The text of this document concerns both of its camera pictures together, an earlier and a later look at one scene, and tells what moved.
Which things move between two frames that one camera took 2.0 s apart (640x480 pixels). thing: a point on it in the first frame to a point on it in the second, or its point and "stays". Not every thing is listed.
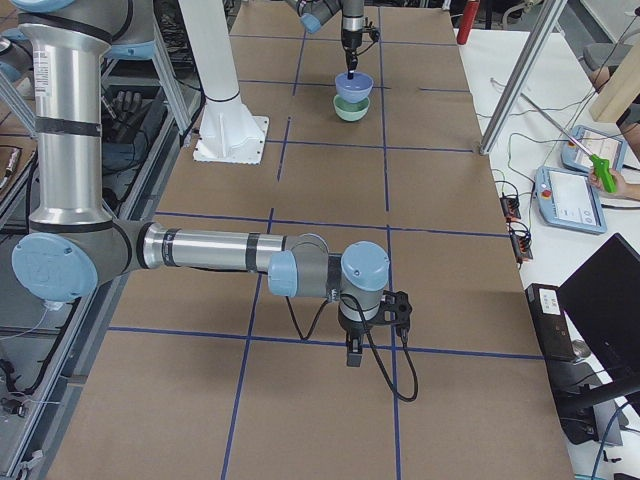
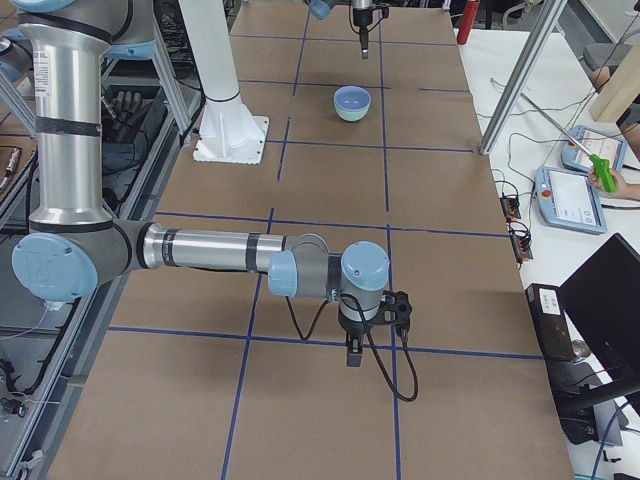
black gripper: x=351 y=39 to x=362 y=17
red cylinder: x=465 y=27 stays
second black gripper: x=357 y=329 stays
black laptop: x=603 y=300 stays
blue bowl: x=353 y=90 to x=351 y=102
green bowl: x=350 y=111 stays
